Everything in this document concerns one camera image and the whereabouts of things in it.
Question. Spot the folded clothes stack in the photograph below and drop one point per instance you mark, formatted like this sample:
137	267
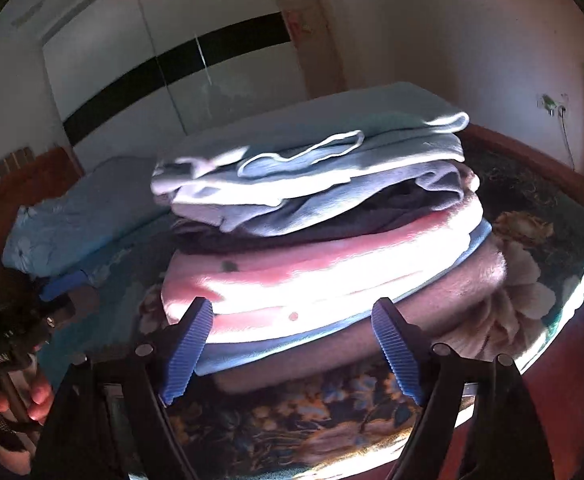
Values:
288	313

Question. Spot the white wardrobe with black stripe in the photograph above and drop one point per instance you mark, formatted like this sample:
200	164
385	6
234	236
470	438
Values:
135	77

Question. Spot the white printed t-shirt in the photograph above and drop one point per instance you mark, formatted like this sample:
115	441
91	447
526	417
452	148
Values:
279	172

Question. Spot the blue floral duvet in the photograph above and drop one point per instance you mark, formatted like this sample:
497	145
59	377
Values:
110	202

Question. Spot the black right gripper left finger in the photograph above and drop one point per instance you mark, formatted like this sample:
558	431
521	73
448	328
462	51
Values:
109	417

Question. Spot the wall switch panel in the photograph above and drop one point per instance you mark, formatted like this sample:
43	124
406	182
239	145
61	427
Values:
15	160

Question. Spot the teal floral bed sheet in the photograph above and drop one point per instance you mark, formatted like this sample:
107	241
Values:
323	426

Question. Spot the red wooden headboard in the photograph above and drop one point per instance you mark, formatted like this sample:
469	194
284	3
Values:
50	175

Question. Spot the wall socket with plug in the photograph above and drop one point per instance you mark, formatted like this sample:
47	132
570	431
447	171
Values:
558	110

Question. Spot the person's left hand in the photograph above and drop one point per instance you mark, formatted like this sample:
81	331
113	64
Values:
33	389

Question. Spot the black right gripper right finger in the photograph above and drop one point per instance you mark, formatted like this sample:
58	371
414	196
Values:
505	439

